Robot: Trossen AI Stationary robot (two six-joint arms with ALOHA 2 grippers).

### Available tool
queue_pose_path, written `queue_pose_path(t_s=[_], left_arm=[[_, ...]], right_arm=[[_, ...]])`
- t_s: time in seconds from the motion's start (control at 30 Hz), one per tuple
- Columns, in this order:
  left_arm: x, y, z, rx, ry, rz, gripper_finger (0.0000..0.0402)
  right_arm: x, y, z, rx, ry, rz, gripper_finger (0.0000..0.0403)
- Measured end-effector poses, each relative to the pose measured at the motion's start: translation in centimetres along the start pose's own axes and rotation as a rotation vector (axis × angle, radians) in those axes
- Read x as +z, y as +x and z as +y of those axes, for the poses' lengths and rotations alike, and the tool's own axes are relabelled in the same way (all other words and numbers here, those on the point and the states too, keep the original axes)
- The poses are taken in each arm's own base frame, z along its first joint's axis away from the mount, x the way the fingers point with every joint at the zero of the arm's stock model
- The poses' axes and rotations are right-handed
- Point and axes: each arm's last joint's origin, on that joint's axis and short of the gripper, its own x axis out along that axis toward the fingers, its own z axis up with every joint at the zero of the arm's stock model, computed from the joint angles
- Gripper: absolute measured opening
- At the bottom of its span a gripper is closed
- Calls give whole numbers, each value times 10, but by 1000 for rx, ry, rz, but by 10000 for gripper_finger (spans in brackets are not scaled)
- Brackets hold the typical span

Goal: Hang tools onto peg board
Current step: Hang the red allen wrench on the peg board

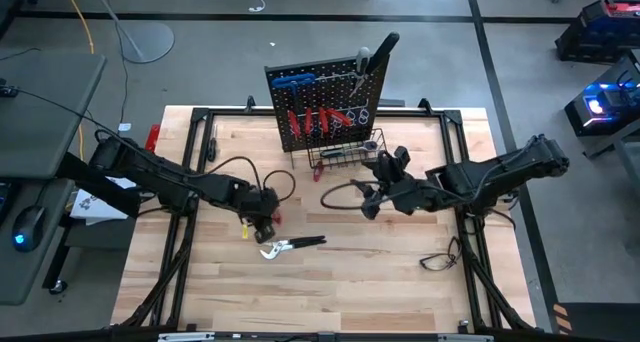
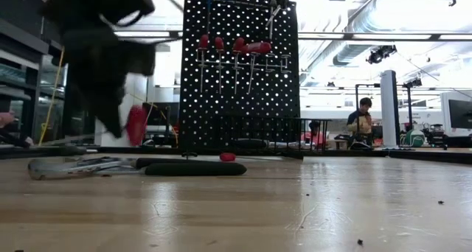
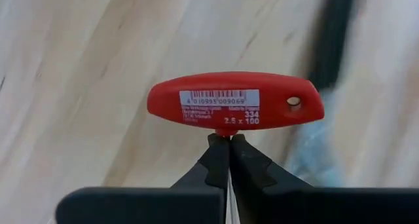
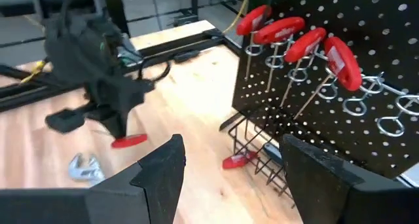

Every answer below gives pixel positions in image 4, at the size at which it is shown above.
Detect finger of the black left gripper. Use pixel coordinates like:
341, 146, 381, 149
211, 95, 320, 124
130, 82, 155, 112
45, 108, 130, 139

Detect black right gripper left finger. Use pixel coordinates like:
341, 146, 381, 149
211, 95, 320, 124
0, 134, 187, 224

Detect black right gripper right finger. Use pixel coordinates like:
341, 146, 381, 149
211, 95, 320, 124
281, 134, 419, 224

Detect red T-handle hex key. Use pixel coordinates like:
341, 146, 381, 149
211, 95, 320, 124
280, 27, 327, 109
235, 4, 273, 83
222, 151, 260, 170
253, 16, 306, 93
110, 133, 149, 150

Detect silver pliers black handles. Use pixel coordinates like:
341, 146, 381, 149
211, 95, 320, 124
67, 153, 106, 185

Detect red-handled screwdriver pair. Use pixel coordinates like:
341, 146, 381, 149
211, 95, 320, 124
293, 36, 363, 120

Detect black perforated pegboard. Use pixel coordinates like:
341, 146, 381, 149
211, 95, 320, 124
231, 0, 419, 189

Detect black wire basket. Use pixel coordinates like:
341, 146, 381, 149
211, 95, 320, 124
219, 102, 307, 208

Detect silver ring holder rail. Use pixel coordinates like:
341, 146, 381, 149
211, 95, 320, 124
244, 37, 419, 138

